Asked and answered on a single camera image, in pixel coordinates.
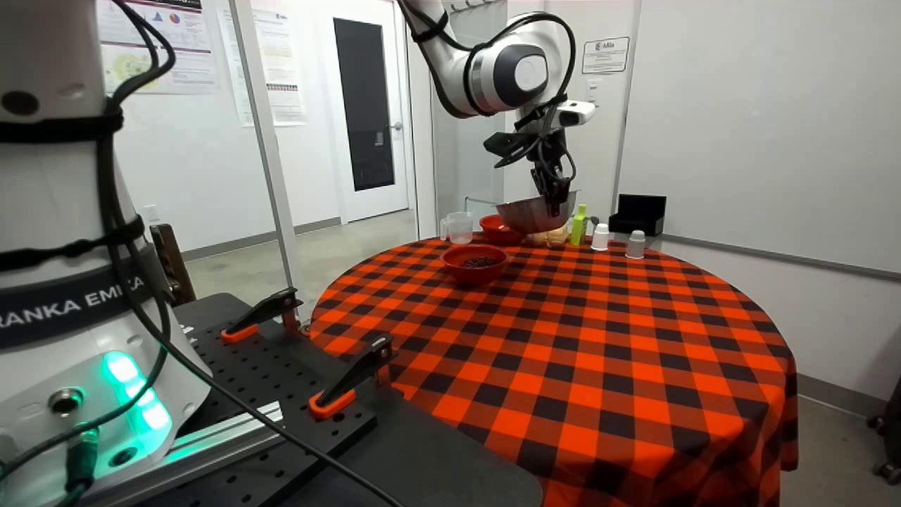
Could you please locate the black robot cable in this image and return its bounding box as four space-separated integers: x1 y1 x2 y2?
0 0 405 507

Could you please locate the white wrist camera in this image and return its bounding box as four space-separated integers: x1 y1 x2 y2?
558 98 597 128

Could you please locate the black wall box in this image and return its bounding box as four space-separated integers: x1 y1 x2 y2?
617 194 668 237

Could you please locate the clear small bottle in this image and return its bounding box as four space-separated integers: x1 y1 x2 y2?
624 232 647 260

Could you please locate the clear plastic measuring cup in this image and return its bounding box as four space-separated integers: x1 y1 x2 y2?
438 212 472 244

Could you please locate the red black checkered tablecloth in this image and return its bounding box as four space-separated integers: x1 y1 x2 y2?
312 240 797 507

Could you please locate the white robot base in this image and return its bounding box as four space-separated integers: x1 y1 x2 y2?
0 0 207 507

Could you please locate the dark glass door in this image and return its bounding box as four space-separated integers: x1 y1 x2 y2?
331 18 393 191

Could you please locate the black orange clamp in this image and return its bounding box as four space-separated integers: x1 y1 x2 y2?
306 335 390 421
220 288 300 346

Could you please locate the silver metal bowl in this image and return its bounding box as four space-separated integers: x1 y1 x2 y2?
497 197 574 233

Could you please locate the green small bottle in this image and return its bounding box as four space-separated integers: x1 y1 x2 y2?
568 202 589 247

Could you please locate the black perforated breadboard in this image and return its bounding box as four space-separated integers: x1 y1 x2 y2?
141 294 544 507

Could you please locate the white small bottle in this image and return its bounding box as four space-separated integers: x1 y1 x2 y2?
590 222 610 252

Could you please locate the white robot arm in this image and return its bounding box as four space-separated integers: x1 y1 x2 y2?
398 0 578 202

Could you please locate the wall sign paper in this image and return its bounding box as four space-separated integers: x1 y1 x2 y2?
581 36 630 75

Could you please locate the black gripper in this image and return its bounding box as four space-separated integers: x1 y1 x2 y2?
483 119 574 194

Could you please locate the empty red bowl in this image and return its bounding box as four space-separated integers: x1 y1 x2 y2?
478 213 520 244

